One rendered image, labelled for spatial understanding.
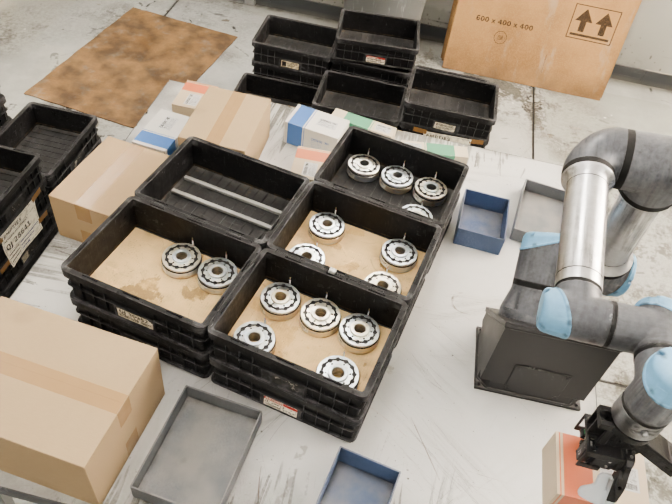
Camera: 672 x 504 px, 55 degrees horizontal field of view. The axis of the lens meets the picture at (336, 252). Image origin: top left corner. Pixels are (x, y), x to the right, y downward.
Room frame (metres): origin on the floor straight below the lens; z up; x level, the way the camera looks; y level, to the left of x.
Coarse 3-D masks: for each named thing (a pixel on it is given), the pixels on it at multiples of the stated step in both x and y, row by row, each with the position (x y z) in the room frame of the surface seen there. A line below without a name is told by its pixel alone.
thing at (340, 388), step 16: (288, 256) 1.11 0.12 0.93; (320, 272) 1.07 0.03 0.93; (240, 288) 0.98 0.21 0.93; (368, 288) 1.05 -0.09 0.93; (224, 304) 0.93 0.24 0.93; (400, 304) 1.01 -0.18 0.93; (400, 320) 0.97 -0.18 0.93; (208, 336) 0.85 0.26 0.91; (224, 336) 0.84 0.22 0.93; (256, 352) 0.81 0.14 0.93; (384, 352) 0.86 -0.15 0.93; (288, 368) 0.79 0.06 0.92; (304, 368) 0.79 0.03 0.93; (320, 384) 0.77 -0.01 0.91; (336, 384) 0.76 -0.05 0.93; (368, 384) 0.77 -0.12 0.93
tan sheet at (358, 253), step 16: (304, 224) 1.33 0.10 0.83; (304, 240) 1.27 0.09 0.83; (352, 240) 1.30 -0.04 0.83; (368, 240) 1.31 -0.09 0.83; (384, 240) 1.32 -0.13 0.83; (336, 256) 1.23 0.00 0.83; (352, 256) 1.24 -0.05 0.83; (368, 256) 1.25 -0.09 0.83; (352, 272) 1.18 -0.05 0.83; (368, 272) 1.19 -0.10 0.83; (416, 272) 1.22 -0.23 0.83
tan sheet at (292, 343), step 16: (256, 304) 1.02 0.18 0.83; (240, 320) 0.96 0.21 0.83; (256, 320) 0.97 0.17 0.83; (272, 320) 0.98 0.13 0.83; (288, 320) 0.99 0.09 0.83; (288, 336) 0.94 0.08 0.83; (304, 336) 0.94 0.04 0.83; (336, 336) 0.96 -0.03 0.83; (384, 336) 0.98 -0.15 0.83; (288, 352) 0.89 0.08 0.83; (304, 352) 0.90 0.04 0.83; (320, 352) 0.91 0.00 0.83; (336, 352) 0.91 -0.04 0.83; (368, 352) 0.93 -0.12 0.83; (368, 368) 0.88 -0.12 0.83
